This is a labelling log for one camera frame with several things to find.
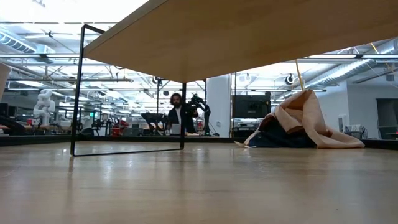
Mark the wooden shelf with black legs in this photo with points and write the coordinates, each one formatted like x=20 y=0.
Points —
x=248 y=37

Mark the dark grey door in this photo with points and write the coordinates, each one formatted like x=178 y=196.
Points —
x=387 y=115

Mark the pink cloth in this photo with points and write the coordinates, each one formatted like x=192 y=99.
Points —
x=311 y=115

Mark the person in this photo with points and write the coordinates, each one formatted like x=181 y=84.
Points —
x=176 y=100

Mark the black aluminium table frame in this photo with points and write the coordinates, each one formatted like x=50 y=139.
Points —
x=124 y=139

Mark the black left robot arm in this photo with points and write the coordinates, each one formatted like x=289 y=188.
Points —
x=12 y=124

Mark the black round ceiling fixture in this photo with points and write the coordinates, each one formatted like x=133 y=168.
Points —
x=289 y=79

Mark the red lab equipment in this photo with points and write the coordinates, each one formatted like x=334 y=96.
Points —
x=119 y=127

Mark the black light stand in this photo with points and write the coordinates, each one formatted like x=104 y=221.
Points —
x=158 y=93

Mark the black lab robot arm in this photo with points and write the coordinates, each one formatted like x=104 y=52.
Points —
x=152 y=117
x=200 y=104

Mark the silver ventilation duct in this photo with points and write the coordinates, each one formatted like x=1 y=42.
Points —
x=342 y=71

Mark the grey mesh chair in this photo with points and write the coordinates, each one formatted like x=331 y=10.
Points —
x=356 y=130

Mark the white lab robot arm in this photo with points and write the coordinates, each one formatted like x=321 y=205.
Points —
x=43 y=105

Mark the navy blue cloth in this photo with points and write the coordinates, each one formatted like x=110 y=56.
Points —
x=280 y=137

